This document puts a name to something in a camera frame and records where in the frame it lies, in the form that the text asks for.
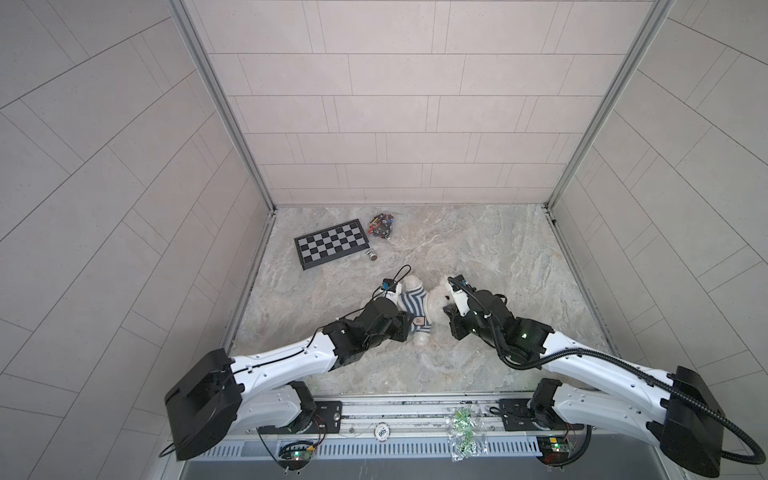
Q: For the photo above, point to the left green circuit board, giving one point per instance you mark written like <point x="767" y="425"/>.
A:
<point x="295" y="456"/>

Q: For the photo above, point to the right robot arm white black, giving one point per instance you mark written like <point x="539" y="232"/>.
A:
<point x="675" y="411"/>

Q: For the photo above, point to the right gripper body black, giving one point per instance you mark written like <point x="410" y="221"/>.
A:
<point x="454" y="321"/>

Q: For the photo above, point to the black white chessboard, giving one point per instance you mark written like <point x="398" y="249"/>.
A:
<point x="330" y="244"/>

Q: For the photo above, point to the white teddy bear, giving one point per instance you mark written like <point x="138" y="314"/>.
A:
<point x="426" y="306"/>

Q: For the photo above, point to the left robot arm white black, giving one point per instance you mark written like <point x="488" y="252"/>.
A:
<point x="222" y="394"/>

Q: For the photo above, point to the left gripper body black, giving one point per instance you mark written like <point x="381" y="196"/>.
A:
<point x="405" y="324"/>

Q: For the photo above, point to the aluminium front rail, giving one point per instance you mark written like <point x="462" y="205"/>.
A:
<point x="422" y="413"/>

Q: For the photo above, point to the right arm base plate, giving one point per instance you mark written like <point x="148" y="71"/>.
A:
<point x="518" y="415"/>

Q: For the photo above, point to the green circuit board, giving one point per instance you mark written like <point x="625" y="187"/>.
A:
<point x="553" y="449"/>
<point x="295" y="456"/>

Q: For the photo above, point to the blue white striped shirt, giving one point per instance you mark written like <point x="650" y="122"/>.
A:
<point x="414" y="303"/>

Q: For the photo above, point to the right green circuit board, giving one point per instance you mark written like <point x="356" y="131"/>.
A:
<point x="553" y="449"/>

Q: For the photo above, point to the bag of colourful small pieces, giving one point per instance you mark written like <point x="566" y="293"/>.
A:
<point x="381" y="226"/>

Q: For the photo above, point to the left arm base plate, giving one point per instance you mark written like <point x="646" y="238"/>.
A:
<point x="325" y="418"/>

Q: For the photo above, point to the clear bag green parts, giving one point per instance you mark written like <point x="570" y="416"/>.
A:
<point x="466" y="434"/>

